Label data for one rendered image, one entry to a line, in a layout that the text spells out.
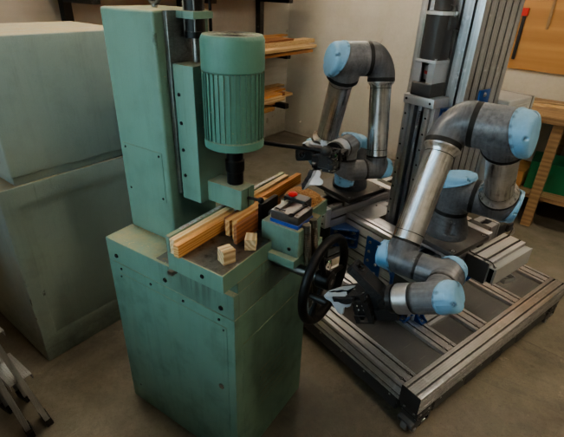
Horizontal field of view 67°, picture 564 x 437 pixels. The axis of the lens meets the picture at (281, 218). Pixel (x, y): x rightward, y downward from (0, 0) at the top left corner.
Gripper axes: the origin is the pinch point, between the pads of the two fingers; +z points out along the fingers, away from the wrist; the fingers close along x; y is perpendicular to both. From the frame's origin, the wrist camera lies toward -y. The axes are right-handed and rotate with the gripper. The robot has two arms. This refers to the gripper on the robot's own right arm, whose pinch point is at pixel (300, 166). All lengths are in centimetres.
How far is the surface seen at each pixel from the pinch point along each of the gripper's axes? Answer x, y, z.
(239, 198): 8.1, -12.4, 15.7
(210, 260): 19.2, -8.7, 34.6
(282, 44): -14, -175, -258
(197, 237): 15.5, -16.2, 31.1
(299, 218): 10.0, 8.0, 13.8
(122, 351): 105, -87, 20
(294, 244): 18.3, 7.4, 15.5
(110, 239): 27, -56, 34
